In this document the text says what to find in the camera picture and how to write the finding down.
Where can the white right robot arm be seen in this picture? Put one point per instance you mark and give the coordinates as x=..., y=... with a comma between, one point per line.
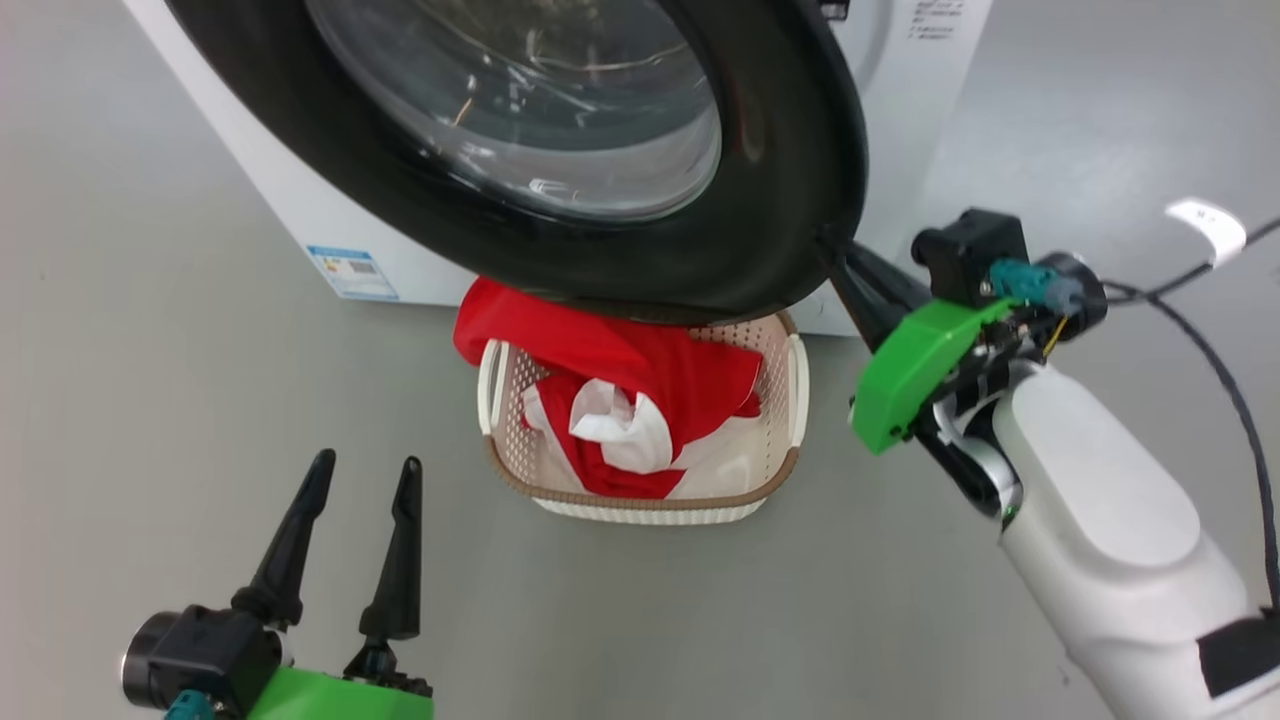
x=1100, y=500

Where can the teal left camera connector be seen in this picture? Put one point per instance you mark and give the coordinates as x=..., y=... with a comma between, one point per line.
x=190, y=707

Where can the blue energy label sticker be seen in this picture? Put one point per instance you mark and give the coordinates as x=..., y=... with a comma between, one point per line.
x=352, y=272

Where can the teal camera connector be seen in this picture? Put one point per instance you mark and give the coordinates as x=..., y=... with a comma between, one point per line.
x=190, y=707
x=1020, y=280

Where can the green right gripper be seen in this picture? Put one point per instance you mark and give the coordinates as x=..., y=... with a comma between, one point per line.
x=910, y=370

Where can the black round glass washer door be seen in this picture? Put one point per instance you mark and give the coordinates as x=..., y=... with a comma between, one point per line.
x=760, y=150

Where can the cream perforated laundry basket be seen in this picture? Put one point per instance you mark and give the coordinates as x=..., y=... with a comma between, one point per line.
x=650, y=505

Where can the red garment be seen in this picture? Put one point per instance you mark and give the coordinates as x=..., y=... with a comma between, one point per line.
x=640, y=360

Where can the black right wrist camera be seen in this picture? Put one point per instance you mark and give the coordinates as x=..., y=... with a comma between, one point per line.
x=965, y=255

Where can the teal right camera connector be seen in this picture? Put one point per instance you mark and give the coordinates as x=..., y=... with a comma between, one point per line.
x=1020, y=280

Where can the white front-load washing machine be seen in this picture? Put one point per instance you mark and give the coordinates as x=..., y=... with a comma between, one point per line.
x=330, y=215

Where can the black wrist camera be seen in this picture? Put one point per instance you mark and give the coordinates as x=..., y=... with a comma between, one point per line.
x=215, y=650
x=965, y=255

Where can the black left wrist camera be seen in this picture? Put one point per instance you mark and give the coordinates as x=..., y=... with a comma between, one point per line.
x=215, y=650

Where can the white garment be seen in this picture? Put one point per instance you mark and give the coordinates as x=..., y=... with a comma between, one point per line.
x=620, y=430

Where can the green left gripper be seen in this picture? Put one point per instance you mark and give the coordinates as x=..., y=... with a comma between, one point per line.
x=330, y=700

